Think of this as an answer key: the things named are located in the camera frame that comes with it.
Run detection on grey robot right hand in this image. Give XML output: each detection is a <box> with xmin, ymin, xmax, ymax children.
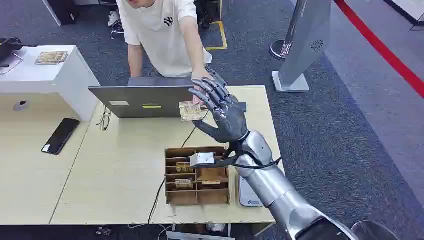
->
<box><xmin>188</xmin><ymin>67</ymin><xmax>250</xmax><ymax>144</ymax></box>

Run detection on person's left hand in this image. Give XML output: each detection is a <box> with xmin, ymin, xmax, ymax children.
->
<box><xmin>191</xmin><ymin>70</ymin><xmax>214</xmax><ymax>106</ymax></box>

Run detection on white handheld device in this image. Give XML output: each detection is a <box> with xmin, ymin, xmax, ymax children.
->
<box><xmin>237</xmin><ymin>174</ymin><xmax>265</xmax><ymax>208</ymax></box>

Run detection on grey laptop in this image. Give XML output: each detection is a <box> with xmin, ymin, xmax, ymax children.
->
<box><xmin>88</xmin><ymin>76</ymin><xmax>213</xmax><ymax>119</ymax></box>

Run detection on person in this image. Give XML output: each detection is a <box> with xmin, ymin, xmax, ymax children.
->
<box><xmin>115</xmin><ymin>0</ymin><xmax>215</xmax><ymax>79</ymax></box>

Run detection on grey kiosk stand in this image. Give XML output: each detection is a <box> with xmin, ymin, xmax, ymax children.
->
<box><xmin>271</xmin><ymin>0</ymin><xmax>332</xmax><ymax>94</ymax></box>

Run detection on eyeglasses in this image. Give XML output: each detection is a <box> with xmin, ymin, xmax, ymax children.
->
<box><xmin>96</xmin><ymin>105</ymin><xmax>112</xmax><ymax>132</ymax></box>

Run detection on office chair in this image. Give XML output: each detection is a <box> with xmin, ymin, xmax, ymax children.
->
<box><xmin>98</xmin><ymin>0</ymin><xmax>125</xmax><ymax>40</ymax></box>

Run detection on white shoe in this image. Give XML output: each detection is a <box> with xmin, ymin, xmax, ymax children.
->
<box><xmin>107</xmin><ymin>10</ymin><xmax>121</xmax><ymax>27</ymax></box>

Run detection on red barrier belt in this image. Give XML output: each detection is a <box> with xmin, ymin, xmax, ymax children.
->
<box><xmin>332</xmin><ymin>0</ymin><xmax>424</xmax><ymax>99</ymax></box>

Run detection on black smartphone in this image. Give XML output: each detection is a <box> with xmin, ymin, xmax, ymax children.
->
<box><xmin>41</xmin><ymin>117</ymin><xmax>81</xmax><ymax>156</ymax></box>

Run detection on white cabinet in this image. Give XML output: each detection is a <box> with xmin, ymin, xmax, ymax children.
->
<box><xmin>0</xmin><ymin>45</ymin><xmax>101</xmax><ymax>122</ymax></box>

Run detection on glossy robot body shell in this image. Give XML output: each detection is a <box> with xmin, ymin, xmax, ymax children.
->
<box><xmin>351</xmin><ymin>220</ymin><xmax>400</xmax><ymax>240</ymax></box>

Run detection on black cabinet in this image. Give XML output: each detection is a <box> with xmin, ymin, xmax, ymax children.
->
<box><xmin>42</xmin><ymin>0</ymin><xmax>80</xmax><ymax>27</ymax></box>

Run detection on clear flat sheet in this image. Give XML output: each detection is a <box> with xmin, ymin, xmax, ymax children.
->
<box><xmin>0</xmin><ymin>52</ymin><xmax>24</xmax><ymax>76</ymax></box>

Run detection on black desk device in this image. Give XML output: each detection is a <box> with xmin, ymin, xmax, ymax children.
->
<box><xmin>0</xmin><ymin>37</ymin><xmax>38</xmax><ymax>64</ymax></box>

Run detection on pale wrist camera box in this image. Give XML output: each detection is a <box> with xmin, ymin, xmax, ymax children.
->
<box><xmin>189</xmin><ymin>152</ymin><xmax>216</xmax><ymax>168</ymax></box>

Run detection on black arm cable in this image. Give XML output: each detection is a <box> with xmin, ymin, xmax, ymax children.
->
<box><xmin>215</xmin><ymin>132</ymin><xmax>283</xmax><ymax>170</ymax></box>

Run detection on chrome stanchion post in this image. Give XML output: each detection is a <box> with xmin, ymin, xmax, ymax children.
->
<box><xmin>269</xmin><ymin>0</ymin><xmax>307</xmax><ymax>61</ymax></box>

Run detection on black power cable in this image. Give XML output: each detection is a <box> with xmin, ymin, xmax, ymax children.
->
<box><xmin>147</xmin><ymin>109</ymin><xmax>210</xmax><ymax>225</ymax></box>

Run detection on grey desk cable grommet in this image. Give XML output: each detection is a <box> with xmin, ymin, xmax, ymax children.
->
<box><xmin>13</xmin><ymin>100</ymin><xmax>30</xmax><ymax>112</ymax></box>

